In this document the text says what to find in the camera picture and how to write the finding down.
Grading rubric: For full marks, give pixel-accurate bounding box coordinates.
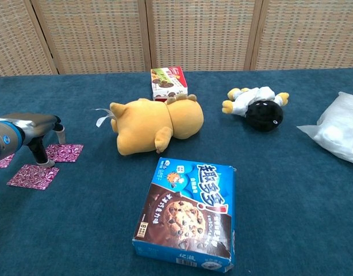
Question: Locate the blue carpet table cover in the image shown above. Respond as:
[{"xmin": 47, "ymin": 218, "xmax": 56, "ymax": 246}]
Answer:
[{"xmin": 0, "ymin": 68, "xmax": 353, "ymax": 276}]

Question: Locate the white plastic bag package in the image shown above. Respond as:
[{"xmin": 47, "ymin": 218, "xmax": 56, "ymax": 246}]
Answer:
[{"xmin": 296, "ymin": 91, "xmax": 353, "ymax": 167}]

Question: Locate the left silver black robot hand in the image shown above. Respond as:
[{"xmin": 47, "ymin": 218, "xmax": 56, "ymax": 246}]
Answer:
[{"xmin": 0, "ymin": 113, "xmax": 67, "ymax": 168}]

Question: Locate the blue chocolate cookie box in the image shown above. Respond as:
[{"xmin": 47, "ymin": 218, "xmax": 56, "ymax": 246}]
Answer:
[{"xmin": 132, "ymin": 157, "xmax": 237, "ymax": 274}]

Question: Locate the white red snack box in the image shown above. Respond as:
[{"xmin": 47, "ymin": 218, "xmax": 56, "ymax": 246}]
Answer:
[{"xmin": 150, "ymin": 67, "xmax": 189, "ymax": 102}]

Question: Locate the yellow plush toy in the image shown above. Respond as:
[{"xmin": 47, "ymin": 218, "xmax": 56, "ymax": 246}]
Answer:
[{"xmin": 91, "ymin": 94, "xmax": 205, "ymax": 156}]

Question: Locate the wicker folding screen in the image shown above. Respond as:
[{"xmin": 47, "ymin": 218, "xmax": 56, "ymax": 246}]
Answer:
[{"xmin": 0, "ymin": 0, "xmax": 353, "ymax": 78}]

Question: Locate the black white plush doll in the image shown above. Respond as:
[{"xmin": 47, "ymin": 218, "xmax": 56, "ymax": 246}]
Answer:
[{"xmin": 221, "ymin": 86, "xmax": 290, "ymax": 133}]

